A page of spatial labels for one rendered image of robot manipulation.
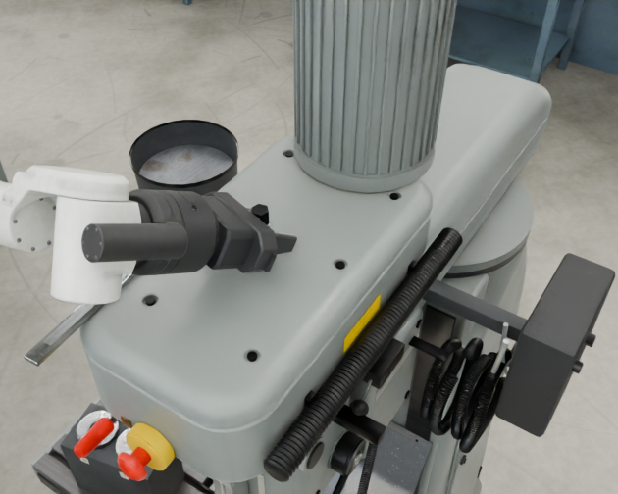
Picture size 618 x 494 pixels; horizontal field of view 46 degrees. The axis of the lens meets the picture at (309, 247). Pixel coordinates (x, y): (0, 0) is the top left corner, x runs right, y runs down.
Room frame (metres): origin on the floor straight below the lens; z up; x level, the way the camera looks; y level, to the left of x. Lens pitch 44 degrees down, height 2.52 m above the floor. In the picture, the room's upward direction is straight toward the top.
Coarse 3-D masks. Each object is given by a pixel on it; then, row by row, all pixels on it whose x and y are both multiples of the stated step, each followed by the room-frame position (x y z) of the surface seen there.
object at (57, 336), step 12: (132, 276) 0.60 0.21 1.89; (72, 312) 0.54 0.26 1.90; (84, 312) 0.54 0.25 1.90; (60, 324) 0.52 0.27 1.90; (72, 324) 0.52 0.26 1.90; (48, 336) 0.50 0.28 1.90; (60, 336) 0.50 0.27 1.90; (36, 348) 0.49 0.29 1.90; (48, 348) 0.49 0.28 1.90; (36, 360) 0.47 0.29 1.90
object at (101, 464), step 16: (96, 416) 0.90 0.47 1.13; (80, 432) 0.86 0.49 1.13; (112, 432) 0.86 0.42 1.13; (64, 448) 0.84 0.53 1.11; (96, 448) 0.83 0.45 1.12; (112, 448) 0.83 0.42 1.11; (128, 448) 0.83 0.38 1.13; (80, 464) 0.83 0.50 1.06; (96, 464) 0.81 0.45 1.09; (112, 464) 0.80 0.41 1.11; (176, 464) 0.85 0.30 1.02; (80, 480) 0.83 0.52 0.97; (96, 480) 0.81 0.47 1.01; (112, 480) 0.80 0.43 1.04; (128, 480) 0.78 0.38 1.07; (144, 480) 0.76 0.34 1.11; (160, 480) 0.79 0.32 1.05; (176, 480) 0.84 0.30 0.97
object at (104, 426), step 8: (112, 416) 0.53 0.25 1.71; (96, 424) 0.51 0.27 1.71; (104, 424) 0.51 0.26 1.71; (112, 424) 0.52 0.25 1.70; (88, 432) 0.50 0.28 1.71; (96, 432) 0.50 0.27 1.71; (104, 432) 0.50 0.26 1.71; (80, 440) 0.49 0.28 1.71; (88, 440) 0.49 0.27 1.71; (96, 440) 0.49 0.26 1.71; (80, 448) 0.48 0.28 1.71; (88, 448) 0.48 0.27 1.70; (80, 456) 0.47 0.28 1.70
